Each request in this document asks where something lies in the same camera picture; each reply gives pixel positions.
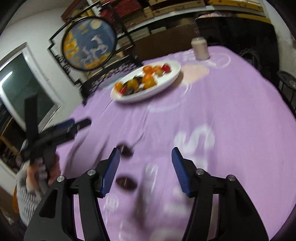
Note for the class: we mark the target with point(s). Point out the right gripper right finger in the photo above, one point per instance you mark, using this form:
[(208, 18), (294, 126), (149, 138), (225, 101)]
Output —
[(238, 218)]

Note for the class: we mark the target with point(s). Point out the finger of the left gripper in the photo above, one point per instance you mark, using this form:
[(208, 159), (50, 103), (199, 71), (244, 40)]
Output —
[(66, 124), (81, 124)]

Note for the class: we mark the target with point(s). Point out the yellow orange kumquat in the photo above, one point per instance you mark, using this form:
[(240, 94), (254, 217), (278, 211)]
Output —
[(148, 81)]

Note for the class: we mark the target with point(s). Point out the person's left hand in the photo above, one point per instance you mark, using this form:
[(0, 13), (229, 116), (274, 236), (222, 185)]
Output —
[(37, 172)]

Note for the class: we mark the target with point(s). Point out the grey knitted sleeve forearm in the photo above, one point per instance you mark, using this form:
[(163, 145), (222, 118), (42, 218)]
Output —
[(27, 202)]

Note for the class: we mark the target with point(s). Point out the black carved wooden stand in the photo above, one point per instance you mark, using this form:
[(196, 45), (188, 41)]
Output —
[(89, 81)]

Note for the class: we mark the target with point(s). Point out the white framed window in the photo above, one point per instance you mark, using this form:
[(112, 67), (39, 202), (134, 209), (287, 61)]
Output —
[(22, 77)]

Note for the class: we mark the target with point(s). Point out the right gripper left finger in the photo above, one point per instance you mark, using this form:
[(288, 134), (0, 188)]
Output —
[(54, 218)]

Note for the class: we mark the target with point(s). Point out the dark red cherry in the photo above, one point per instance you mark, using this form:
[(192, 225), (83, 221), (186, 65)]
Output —
[(126, 150), (126, 183)]

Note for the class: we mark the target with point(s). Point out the yellow cherry tomato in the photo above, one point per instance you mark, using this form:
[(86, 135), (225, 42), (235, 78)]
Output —
[(132, 84)]

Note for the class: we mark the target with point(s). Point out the purple tablecloth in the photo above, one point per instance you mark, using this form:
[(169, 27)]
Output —
[(221, 114)]

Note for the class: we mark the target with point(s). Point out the white ceramic cup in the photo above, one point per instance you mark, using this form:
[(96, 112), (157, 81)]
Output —
[(200, 48)]

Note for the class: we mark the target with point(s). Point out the red cherry tomato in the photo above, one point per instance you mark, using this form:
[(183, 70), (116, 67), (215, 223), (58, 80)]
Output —
[(166, 68)]

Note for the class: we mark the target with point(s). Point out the round deer painting screen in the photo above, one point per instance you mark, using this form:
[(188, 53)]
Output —
[(88, 43)]

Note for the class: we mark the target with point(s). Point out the small orange kumquat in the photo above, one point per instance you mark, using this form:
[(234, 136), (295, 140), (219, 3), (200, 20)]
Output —
[(147, 69)]

